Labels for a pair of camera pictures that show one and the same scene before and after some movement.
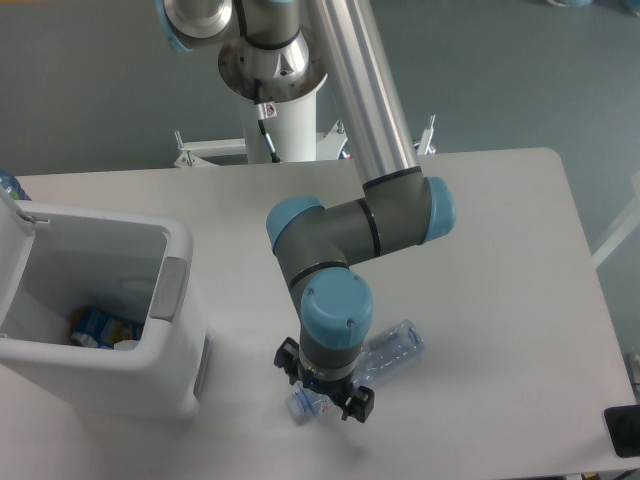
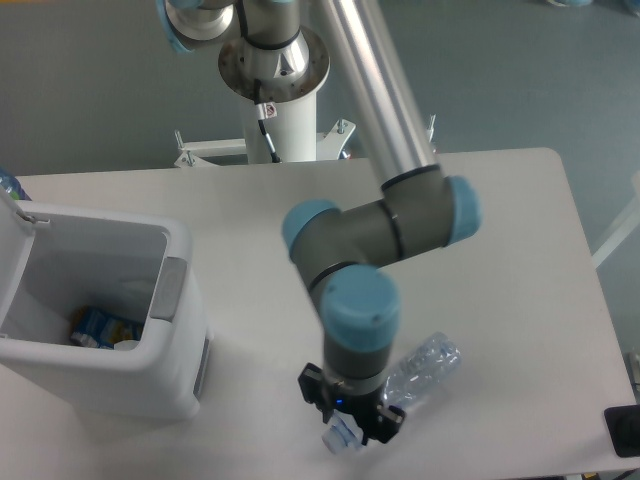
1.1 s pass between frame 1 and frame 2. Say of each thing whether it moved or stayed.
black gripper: moved
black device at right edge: stayed
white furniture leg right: stayed
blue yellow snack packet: stayed
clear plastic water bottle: moved
